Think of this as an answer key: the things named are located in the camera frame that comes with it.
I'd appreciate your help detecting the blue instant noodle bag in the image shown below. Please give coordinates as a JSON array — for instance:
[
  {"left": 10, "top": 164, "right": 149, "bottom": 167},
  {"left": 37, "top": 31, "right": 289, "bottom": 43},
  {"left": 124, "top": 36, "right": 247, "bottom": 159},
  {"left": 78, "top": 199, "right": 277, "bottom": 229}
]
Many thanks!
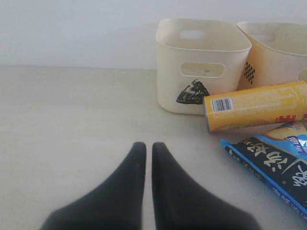
[{"left": 221, "top": 121, "right": 307, "bottom": 219}]

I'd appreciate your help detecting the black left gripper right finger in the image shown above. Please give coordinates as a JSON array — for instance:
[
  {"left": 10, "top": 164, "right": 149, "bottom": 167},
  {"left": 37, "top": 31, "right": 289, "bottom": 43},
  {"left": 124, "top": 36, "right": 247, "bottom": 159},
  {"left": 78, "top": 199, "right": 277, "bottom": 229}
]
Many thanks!
[{"left": 152, "top": 142, "right": 261, "bottom": 230}]

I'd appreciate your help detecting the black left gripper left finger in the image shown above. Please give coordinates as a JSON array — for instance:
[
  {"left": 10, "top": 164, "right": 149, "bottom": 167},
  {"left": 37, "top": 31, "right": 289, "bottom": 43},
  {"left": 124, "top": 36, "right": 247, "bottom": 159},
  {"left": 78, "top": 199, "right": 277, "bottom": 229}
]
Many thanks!
[{"left": 41, "top": 142, "right": 146, "bottom": 230}]

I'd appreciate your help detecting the cream bin triangle mark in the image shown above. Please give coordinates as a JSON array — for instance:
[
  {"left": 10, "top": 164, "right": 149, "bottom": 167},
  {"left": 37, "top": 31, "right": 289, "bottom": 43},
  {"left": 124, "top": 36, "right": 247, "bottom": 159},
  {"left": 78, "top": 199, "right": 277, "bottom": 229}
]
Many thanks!
[{"left": 155, "top": 18, "right": 252, "bottom": 115}]

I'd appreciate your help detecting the yellow Lays chips can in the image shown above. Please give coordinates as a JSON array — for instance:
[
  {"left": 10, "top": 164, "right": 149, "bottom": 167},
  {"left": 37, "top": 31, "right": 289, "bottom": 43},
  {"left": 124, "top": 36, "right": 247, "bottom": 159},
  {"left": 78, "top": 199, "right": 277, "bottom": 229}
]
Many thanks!
[{"left": 203, "top": 80, "right": 307, "bottom": 132}]

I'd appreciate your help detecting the cream bin square mark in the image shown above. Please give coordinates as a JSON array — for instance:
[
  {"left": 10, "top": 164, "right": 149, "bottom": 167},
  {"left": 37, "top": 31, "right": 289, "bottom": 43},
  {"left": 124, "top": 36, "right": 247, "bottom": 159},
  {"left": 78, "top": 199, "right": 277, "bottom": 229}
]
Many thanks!
[{"left": 237, "top": 22, "right": 307, "bottom": 90}]

